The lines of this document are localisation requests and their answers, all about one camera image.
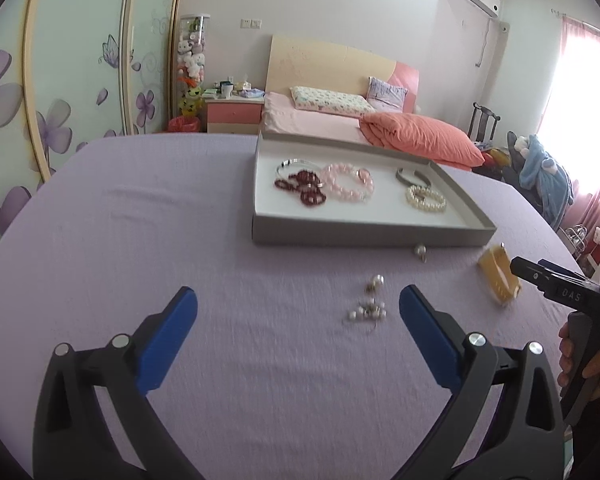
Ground yellow amber bracelet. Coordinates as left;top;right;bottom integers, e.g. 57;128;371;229
478;243;523;307

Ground silver cuff bangle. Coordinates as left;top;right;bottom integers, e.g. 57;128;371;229
396;166;433;188

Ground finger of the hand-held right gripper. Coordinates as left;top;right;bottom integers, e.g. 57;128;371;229
510;256;600;314

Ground pink bead bracelet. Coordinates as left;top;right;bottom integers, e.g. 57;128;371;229
321;162;376;203

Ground blue plush garment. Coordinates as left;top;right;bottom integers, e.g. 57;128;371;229
517;135;576;231

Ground pink curtain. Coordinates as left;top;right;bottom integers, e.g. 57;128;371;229
530;10;600;261

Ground white pearl bracelet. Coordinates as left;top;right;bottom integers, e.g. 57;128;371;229
406;185;448;213

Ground white patterned pillow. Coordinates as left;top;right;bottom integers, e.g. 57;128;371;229
290;86;376;119

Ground pearl drop earrings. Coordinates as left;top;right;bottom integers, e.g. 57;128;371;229
344;299;388;326

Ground plush toy display tube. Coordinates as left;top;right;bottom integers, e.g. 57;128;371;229
172;13;212;118

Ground pink white nightstand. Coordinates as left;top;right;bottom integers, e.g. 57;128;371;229
204;95;266;136

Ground dark red bead bracelet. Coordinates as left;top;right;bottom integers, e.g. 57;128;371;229
275;170;328;207

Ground grey jewelry tray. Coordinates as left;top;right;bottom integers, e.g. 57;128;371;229
251;131;497;248

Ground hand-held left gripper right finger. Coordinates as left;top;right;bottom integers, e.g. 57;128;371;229
399;284;568;480

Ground pink bed sheet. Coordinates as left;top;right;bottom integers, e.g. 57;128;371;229
260;91;368;143

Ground red plastic bag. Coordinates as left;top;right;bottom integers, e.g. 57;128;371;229
167;116;202;134

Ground coral duvet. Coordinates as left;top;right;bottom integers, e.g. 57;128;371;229
358;111;486;170

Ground colourful toy pile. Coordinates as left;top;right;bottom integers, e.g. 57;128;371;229
482;145;511;167

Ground white conduit pipe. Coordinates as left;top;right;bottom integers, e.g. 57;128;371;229
474;16;510;68

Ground grey office chair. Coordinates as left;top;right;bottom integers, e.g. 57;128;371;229
504;131;531;191

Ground floral sliding door wardrobe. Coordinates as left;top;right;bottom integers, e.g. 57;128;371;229
0;0;186;261

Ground black wooden chair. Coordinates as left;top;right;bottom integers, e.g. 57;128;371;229
467;102;501;143

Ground purple pillow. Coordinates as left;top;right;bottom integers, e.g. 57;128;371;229
366;76;409;112

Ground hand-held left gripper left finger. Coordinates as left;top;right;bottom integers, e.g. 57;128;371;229
32;286;206;480

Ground beige pink headboard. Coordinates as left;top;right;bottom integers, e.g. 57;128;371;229
265;35;420;111

